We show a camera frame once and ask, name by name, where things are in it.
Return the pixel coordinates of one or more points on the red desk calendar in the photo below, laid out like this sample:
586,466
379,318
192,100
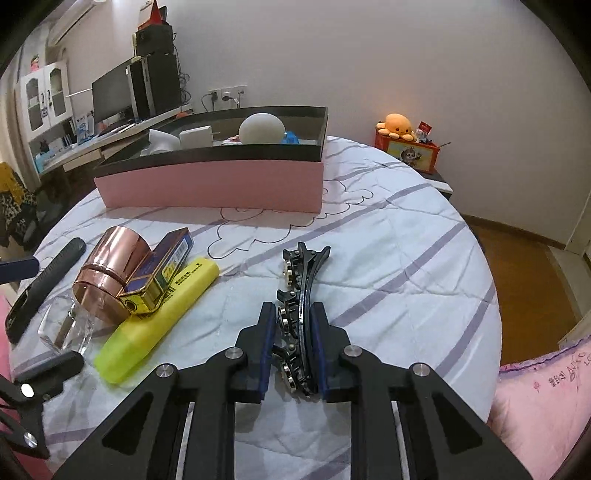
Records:
156,14

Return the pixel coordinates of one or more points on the white egg-shaped object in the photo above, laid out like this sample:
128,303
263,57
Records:
261,129

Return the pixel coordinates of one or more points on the clear glass container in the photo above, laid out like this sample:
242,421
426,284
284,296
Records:
57,323

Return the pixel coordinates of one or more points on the small pink doll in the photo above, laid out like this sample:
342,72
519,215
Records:
34,63

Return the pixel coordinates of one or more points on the white glass-door cabinet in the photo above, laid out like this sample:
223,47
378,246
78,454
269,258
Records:
46,97

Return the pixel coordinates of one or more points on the black hair clip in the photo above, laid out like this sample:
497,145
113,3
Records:
302,277

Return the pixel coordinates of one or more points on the rose gold cylinder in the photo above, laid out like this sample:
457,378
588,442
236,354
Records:
108,267

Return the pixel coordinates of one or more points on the white plastic gadget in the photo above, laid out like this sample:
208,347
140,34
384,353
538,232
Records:
159,142

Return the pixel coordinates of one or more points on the black remote control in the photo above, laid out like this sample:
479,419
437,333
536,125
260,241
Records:
46,277

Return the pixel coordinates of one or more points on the white desk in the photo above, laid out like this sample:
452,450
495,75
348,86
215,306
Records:
87,145

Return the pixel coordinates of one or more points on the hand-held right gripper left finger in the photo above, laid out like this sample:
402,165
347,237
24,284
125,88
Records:
266,355

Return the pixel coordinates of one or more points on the black office chair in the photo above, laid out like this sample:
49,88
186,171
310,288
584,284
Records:
23,217

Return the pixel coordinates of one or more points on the red items in tin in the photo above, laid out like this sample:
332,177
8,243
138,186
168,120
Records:
424,131

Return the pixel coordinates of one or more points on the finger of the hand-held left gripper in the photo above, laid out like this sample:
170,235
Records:
46,371
18,271

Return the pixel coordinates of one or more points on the white wall socket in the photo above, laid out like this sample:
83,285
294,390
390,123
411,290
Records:
226,93

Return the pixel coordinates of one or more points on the yellow highlighter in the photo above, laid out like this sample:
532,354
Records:
152,334

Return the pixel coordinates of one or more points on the white bedside table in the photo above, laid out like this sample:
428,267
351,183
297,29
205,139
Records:
438,182

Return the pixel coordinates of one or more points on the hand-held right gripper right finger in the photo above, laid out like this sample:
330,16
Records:
318,355

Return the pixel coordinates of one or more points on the white power adapter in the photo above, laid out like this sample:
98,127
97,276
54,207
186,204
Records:
196,137

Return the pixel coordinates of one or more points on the blue and gold box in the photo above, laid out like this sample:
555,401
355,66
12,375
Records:
166,258

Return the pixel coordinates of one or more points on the white air conditioner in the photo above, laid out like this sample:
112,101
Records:
69,23

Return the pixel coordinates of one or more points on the black computer tower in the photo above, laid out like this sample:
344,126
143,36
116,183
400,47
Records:
157,85

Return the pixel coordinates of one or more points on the pink printed pillow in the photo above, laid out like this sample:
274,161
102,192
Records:
545,406

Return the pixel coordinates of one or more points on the pink blanket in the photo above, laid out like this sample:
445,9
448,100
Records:
23,468

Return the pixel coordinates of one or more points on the black computer monitor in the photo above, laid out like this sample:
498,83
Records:
111,99

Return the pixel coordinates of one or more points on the black speaker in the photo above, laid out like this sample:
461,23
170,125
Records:
154,40

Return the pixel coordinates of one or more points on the beige curtain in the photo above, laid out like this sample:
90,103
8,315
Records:
11,106

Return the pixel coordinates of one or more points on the blue and white box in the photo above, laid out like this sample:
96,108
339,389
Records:
84,125

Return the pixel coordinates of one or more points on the red printed tin box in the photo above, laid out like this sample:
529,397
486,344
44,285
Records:
413,154

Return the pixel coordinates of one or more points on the orange octopus plush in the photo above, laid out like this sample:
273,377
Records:
399,124

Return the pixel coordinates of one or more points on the pink storage box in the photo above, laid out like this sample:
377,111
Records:
207,184

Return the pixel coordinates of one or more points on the yellow cloth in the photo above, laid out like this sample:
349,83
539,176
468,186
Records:
9,177

